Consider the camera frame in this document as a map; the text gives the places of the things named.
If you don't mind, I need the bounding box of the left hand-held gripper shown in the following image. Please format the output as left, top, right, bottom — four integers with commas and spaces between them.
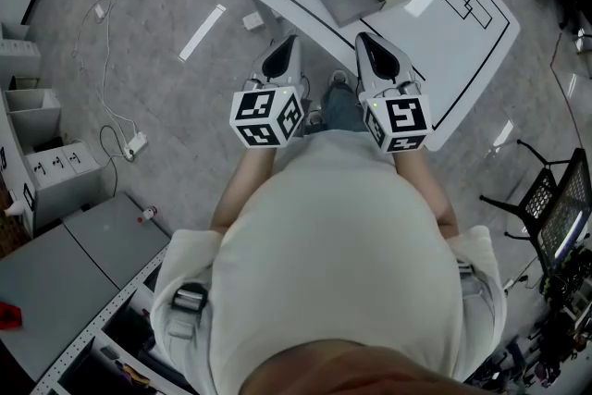
228, 33, 306, 149

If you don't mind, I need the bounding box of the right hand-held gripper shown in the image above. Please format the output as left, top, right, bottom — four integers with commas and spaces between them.
353, 31, 434, 154

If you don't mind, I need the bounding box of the person's right forearm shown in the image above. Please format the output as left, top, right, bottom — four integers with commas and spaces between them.
392, 150, 460, 240

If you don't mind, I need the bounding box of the person's left forearm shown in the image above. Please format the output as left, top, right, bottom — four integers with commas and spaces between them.
208, 146, 278, 235

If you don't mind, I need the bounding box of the person's right shoe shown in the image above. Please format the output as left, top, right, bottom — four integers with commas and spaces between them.
327, 68, 352, 88

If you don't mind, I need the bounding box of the person's blue jeans leg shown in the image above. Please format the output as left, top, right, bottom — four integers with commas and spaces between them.
321, 82, 369, 133

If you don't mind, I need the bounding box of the white table with black lines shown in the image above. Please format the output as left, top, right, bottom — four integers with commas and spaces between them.
219, 0, 522, 153

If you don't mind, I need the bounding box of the white floor strip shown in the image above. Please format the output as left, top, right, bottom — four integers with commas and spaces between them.
179, 3, 227, 62

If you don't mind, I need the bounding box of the white power strip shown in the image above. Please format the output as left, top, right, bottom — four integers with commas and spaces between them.
122, 131, 149, 162

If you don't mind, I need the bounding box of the person's white shirt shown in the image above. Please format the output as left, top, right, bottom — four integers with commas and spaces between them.
150, 129, 509, 395

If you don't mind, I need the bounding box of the black mesh chair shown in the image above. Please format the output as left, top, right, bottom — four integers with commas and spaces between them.
478, 138, 592, 274

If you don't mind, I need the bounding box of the black harness clip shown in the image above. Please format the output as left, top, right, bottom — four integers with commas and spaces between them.
170, 282, 209, 314

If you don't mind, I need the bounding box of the white cubby desk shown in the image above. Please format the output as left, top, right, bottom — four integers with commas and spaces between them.
0, 20, 105, 237

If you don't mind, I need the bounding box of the dark equipment pile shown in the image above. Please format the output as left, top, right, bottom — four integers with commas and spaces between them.
538, 240, 592, 366

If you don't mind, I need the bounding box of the grey desk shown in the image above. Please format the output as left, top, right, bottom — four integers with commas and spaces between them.
0, 191, 171, 385

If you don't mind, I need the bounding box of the red flat object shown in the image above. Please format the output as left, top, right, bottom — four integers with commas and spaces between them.
0, 300, 23, 330

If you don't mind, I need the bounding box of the black cable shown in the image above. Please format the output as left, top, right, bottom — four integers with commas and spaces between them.
98, 124, 126, 200

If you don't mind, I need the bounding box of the white perforated shelf frame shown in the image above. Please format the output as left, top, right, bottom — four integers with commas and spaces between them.
27, 244, 170, 395

